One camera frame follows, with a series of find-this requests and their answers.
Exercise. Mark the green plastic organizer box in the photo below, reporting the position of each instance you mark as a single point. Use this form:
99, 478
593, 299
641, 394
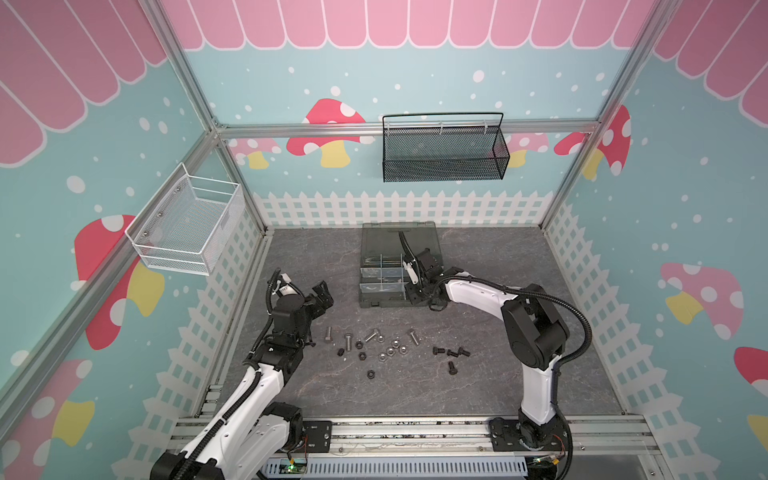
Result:
383, 279

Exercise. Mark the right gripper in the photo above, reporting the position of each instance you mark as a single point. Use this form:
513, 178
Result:
420, 272

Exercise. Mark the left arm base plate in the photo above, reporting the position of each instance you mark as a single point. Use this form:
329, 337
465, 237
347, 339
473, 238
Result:
310, 437

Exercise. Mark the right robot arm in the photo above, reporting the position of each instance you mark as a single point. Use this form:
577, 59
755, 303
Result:
544, 333

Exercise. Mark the black wire mesh basket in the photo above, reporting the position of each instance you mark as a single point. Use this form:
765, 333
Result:
452, 146

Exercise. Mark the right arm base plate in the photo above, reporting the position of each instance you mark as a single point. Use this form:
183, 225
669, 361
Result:
507, 435

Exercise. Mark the white wire mesh basket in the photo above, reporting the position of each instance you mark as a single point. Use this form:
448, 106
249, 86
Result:
187, 224

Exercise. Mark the black bolt middle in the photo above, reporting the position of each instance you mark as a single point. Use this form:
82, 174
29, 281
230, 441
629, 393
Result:
459, 352

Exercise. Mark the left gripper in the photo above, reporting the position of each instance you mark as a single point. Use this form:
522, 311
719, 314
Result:
323, 294

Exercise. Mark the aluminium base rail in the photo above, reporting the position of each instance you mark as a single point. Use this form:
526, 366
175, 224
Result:
459, 447

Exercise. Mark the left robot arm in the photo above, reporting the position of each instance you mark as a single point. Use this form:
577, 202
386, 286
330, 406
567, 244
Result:
252, 426

